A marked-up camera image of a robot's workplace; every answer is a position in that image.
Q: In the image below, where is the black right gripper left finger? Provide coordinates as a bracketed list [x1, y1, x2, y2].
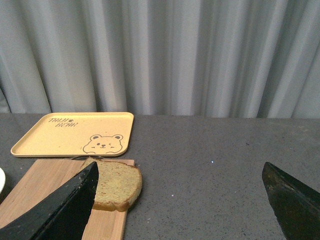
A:
[0, 162, 99, 240]

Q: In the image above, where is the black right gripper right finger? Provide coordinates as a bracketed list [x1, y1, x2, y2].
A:
[262, 162, 320, 240]

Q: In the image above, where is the bread slice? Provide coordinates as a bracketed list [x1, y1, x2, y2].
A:
[81, 157, 143, 212]

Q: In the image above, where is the white round plate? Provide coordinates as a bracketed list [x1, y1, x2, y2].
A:
[0, 168, 6, 193]

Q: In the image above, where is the wooden cutting board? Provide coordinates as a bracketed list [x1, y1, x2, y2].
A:
[0, 159, 127, 240]

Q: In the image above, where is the yellow bear tray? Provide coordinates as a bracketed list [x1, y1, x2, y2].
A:
[10, 112, 134, 158]

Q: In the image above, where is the grey curtain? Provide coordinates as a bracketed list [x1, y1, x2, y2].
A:
[0, 0, 320, 119]

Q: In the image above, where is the metal board handle ring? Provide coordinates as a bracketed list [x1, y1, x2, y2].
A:
[70, 155, 104, 161]

